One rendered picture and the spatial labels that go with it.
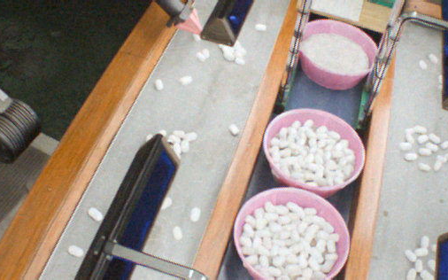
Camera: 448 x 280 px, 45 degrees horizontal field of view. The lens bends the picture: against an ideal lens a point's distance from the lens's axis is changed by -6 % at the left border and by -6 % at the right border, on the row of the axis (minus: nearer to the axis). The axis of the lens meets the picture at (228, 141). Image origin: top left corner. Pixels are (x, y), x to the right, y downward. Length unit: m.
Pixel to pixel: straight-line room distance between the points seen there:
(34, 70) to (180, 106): 1.37
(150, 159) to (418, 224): 0.76
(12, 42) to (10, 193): 1.39
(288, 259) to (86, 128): 0.59
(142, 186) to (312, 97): 0.92
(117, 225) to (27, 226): 0.47
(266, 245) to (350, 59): 0.75
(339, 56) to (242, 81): 0.35
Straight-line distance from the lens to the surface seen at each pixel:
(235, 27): 1.29
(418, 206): 1.50
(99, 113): 1.50
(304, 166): 1.48
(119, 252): 0.84
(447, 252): 1.02
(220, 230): 1.29
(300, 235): 1.36
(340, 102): 1.76
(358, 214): 1.39
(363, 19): 1.96
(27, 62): 2.86
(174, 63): 1.68
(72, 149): 1.43
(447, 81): 1.34
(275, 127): 1.53
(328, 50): 1.85
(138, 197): 0.92
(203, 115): 1.54
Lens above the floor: 1.85
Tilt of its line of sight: 48 degrees down
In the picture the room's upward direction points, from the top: 10 degrees clockwise
